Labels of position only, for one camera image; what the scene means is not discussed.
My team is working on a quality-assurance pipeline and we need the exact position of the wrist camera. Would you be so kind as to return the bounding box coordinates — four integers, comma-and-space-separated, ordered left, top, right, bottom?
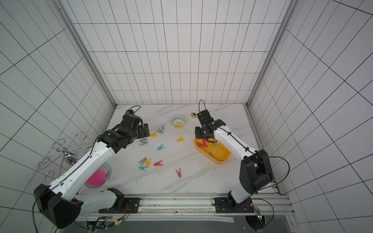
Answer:
120, 114, 143, 129
197, 109, 214, 125

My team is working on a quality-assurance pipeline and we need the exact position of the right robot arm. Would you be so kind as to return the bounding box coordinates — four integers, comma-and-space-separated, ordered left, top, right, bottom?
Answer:
195, 117, 274, 206

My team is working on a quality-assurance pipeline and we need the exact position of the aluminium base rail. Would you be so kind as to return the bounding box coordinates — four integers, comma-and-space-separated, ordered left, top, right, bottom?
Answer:
76, 194, 295, 222

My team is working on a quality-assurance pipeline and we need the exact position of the patterned small bowl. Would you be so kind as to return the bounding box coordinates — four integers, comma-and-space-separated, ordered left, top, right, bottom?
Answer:
170, 115, 187, 129

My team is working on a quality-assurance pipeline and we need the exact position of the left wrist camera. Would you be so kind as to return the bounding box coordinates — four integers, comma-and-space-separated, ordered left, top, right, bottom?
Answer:
120, 114, 143, 129

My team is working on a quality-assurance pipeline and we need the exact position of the metal wire cup rack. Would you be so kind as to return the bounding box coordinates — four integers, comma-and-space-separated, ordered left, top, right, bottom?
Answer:
37, 132, 93, 179

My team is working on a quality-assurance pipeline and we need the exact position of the red clothespin bottom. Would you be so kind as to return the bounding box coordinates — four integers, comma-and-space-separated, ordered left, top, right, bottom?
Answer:
175, 168, 182, 178

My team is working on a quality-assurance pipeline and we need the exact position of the red clothespin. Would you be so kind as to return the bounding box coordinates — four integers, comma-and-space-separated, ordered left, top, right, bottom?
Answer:
197, 140, 208, 148
175, 168, 182, 178
154, 160, 163, 166

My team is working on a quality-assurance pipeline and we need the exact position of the pink bowl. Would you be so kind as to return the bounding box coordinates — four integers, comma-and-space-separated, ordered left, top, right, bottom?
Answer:
85, 163, 112, 189

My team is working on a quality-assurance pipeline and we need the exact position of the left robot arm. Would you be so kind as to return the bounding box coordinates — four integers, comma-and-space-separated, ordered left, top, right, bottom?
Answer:
33, 124, 150, 229

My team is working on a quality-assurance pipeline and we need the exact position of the grey clothespin pair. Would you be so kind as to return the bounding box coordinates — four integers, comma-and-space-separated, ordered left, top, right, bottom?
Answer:
139, 138, 148, 146

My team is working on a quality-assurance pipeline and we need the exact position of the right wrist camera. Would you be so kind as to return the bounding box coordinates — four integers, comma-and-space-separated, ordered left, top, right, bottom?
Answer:
197, 109, 214, 125

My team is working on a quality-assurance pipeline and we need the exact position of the yellow storage box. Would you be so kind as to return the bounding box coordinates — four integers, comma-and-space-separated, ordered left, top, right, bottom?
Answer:
194, 138, 232, 165

